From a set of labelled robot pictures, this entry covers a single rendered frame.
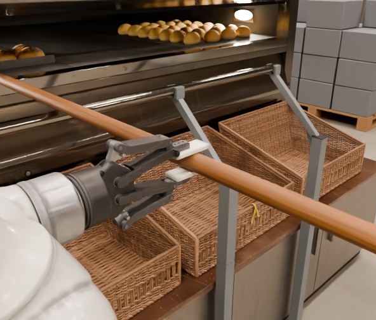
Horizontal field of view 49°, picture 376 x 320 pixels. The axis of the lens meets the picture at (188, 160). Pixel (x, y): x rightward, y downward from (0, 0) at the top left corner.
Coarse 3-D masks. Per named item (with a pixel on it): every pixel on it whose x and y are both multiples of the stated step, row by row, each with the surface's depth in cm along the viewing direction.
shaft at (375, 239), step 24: (48, 96) 95; (96, 120) 81; (192, 168) 63; (216, 168) 59; (240, 192) 57; (264, 192) 53; (288, 192) 52; (312, 216) 49; (336, 216) 47; (360, 240) 45
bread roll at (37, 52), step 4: (24, 48) 145; (28, 48) 144; (32, 48) 145; (36, 48) 146; (20, 52) 144; (24, 52) 143; (28, 52) 144; (32, 52) 145; (36, 52) 146; (40, 52) 147; (20, 56) 143; (24, 56) 143; (28, 56) 144; (32, 56) 144; (36, 56) 145; (40, 56) 146
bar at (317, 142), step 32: (128, 96) 109; (160, 96) 115; (288, 96) 148; (0, 128) 87; (32, 128) 93; (192, 128) 118; (320, 160) 146; (224, 192) 115; (224, 224) 118; (224, 256) 122; (224, 288) 127
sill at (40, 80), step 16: (208, 48) 180; (224, 48) 183; (240, 48) 190; (256, 48) 198; (96, 64) 146; (112, 64) 146; (128, 64) 150; (144, 64) 155; (160, 64) 160; (176, 64) 166; (32, 80) 127; (48, 80) 131; (64, 80) 134; (80, 80) 138
